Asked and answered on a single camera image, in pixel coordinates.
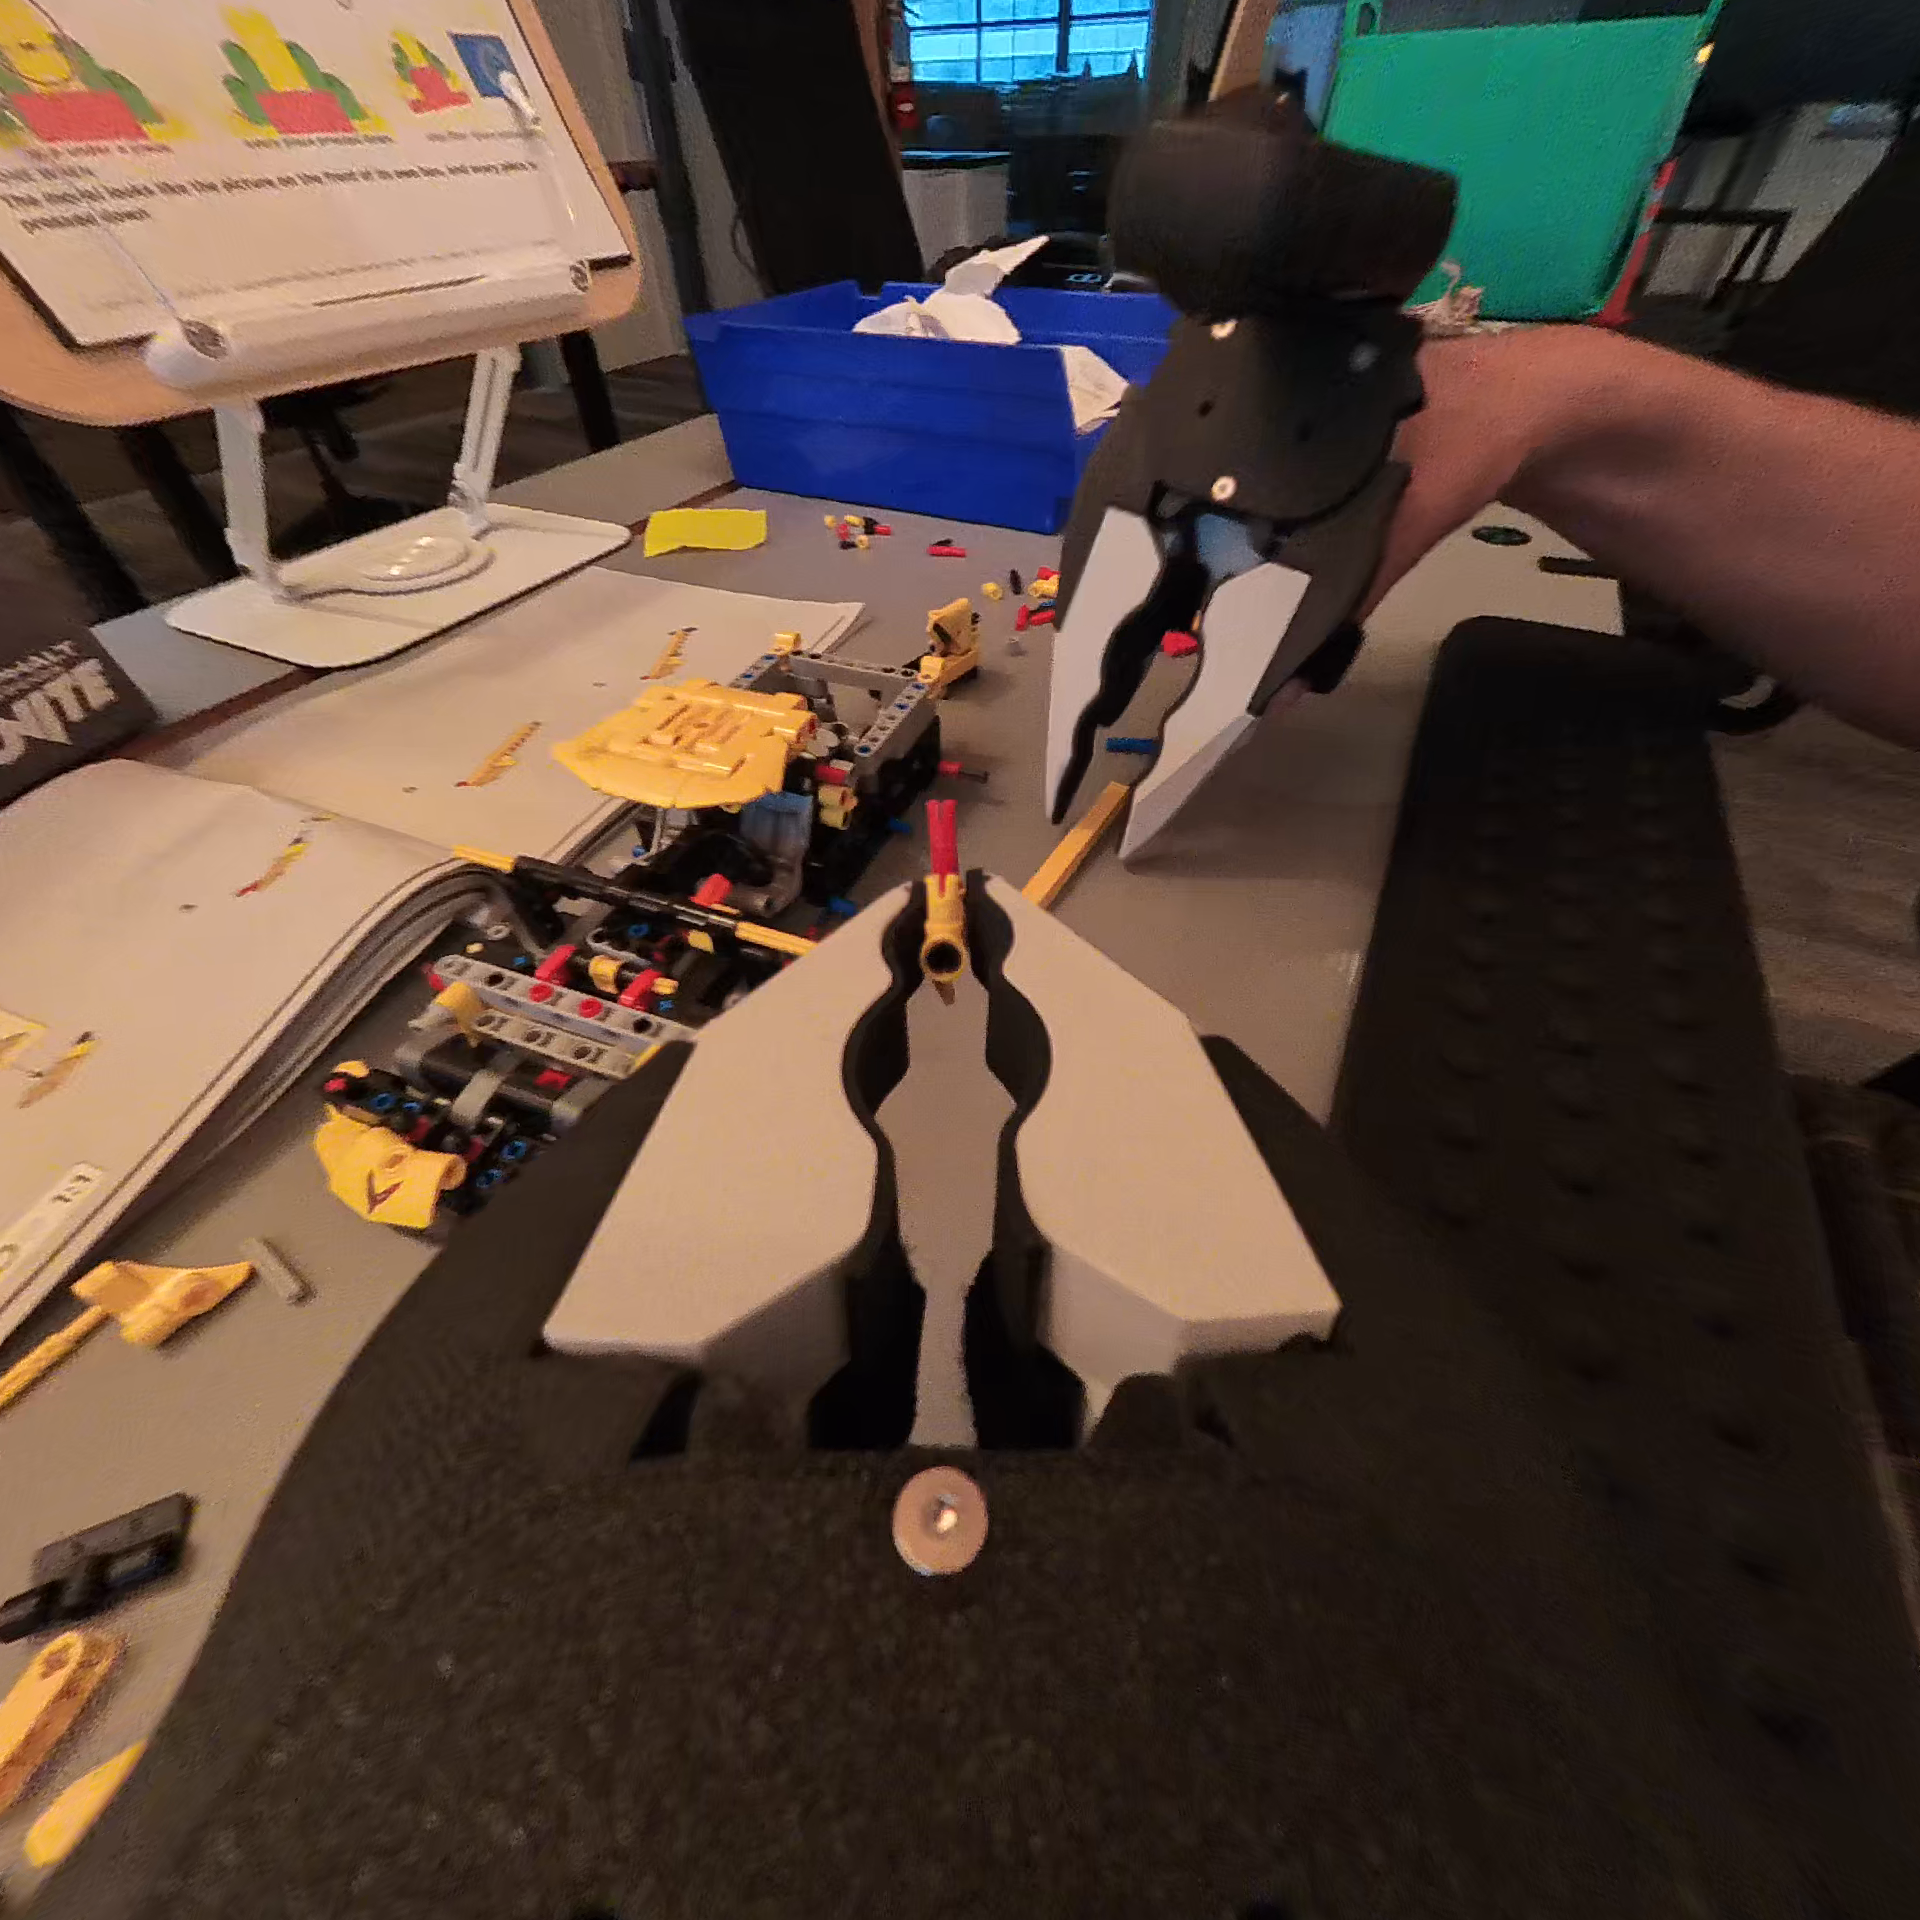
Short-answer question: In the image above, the grey desk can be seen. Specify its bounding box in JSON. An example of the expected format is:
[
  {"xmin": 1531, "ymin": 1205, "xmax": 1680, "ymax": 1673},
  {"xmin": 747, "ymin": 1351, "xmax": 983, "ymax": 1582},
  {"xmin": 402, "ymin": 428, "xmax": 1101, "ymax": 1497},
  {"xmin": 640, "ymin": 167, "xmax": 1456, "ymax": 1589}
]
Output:
[{"xmin": 0, "ymin": 409, "xmax": 1638, "ymax": 1891}]

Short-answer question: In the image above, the blue storage bin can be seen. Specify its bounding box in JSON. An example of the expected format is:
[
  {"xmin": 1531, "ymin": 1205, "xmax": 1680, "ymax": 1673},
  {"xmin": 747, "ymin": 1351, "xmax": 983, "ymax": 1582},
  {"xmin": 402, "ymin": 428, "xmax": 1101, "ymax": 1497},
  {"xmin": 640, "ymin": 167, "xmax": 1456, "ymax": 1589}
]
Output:
[{"xmin": 688, "ymin": 276, "xmax": 1180, "ymax": 538}]

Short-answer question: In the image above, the partly built yellow toy car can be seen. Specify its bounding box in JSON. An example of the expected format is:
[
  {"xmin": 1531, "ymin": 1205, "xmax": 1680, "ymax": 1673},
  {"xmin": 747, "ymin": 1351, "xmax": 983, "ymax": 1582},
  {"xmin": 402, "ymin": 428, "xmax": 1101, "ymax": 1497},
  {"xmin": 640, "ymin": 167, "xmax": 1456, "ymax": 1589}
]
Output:
[{"xmin": 314, "ymin": 632, "xmax": 951, "ymax": 1234}]

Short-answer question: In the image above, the printed instruction sheet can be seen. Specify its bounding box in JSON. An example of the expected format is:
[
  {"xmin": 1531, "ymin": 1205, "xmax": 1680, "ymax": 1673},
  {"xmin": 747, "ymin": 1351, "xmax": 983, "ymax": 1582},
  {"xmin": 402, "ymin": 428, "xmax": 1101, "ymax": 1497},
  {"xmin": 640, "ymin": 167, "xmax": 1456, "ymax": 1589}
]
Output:
[{"xmin": 0, "ymin": 0, "xmax": 631, "ymax": 350}]

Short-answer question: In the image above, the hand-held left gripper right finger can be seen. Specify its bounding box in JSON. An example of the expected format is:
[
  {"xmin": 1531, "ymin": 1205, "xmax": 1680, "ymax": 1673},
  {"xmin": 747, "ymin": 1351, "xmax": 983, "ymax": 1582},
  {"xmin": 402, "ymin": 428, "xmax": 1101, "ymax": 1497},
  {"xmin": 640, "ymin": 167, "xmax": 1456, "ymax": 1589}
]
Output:
[{"xmin": 967, "ymin": 870, "xmax": 1342, "ymax": 1451}]

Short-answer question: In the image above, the open instruction booklet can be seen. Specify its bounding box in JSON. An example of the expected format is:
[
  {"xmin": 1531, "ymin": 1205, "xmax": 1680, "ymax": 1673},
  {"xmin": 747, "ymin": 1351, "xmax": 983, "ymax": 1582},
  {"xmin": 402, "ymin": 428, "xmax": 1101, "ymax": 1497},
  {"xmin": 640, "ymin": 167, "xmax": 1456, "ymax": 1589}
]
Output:
[{"xmin": 0, "ymin": 566, "xmax": 866, "ymax": 1344}]

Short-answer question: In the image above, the crumpled white paper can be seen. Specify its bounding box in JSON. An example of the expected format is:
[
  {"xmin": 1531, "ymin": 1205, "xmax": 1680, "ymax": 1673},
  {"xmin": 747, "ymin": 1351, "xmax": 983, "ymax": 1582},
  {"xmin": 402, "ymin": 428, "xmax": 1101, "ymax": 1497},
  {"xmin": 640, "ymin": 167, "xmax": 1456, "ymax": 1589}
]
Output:
[{"xmin": 850, "ymin": 231, "xmax": 1132, "ymax": 438}]

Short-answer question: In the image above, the long yellow holed beam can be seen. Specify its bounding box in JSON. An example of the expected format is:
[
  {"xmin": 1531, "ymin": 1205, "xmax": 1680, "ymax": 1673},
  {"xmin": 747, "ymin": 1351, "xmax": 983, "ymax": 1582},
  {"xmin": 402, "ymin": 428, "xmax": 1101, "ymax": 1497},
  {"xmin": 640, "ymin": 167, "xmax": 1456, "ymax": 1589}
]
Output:
[{"xmin": 1023, "ymin": 780, "xmax": 1138, "ymax": 912}]

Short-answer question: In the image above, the yellow rod with connector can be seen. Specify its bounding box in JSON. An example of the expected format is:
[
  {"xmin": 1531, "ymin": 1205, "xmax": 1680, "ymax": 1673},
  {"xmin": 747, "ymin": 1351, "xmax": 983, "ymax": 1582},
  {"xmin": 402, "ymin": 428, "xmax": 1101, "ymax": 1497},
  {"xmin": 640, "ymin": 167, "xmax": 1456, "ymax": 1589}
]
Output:
[{"xmin": 0, "ymin": 1261, "xmax": 259, "ymax": 1412}]

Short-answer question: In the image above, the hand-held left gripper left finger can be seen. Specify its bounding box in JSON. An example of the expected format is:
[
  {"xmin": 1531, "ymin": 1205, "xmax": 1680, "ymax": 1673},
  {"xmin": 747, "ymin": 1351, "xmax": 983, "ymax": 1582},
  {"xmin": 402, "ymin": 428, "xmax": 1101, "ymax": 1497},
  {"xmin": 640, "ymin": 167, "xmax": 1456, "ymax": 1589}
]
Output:
[{"xmin": 545, "ymin": 877, "xmax": 923, "ymax": 1451}]

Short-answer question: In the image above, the person's right hand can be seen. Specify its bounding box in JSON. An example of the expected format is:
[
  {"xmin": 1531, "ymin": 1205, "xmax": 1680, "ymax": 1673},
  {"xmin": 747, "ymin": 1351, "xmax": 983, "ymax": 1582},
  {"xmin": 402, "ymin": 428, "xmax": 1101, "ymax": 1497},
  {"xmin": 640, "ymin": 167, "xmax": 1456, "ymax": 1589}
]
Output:
[{"xmin": 1374, "ymin": 322, "xmax": 1596, "ymax": 606}]

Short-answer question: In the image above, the black perforated foam pad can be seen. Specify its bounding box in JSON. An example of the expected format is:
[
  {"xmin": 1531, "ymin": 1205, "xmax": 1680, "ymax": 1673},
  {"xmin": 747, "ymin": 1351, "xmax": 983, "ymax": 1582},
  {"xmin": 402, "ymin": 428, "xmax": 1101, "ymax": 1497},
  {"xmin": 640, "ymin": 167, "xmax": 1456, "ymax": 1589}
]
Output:
[{"xmin": 1329, "ymin": 614, "xmax": 1920, "ymax": 1920}]

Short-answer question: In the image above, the toy car set box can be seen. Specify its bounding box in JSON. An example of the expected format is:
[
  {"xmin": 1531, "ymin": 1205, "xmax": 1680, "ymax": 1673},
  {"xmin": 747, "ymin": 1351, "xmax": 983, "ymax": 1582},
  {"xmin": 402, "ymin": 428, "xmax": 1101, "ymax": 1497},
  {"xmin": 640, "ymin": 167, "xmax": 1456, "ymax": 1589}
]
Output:
[{"xmin": 0, "ymin": 623, "xmax": 157, "ymax": 811}]

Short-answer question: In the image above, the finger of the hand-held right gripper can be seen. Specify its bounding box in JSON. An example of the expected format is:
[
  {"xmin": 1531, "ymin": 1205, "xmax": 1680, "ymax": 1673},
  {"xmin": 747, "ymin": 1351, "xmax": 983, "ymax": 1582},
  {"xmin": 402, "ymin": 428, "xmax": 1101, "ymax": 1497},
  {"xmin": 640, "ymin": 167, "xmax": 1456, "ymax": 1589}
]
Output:
[
  {"xmin": 1044, "ymin": 506, "xmax": 1202, "ymax": 824},
  {"xmin": 1119, "ymin": 553, "xmax": 1315, "ymax": 864}
]

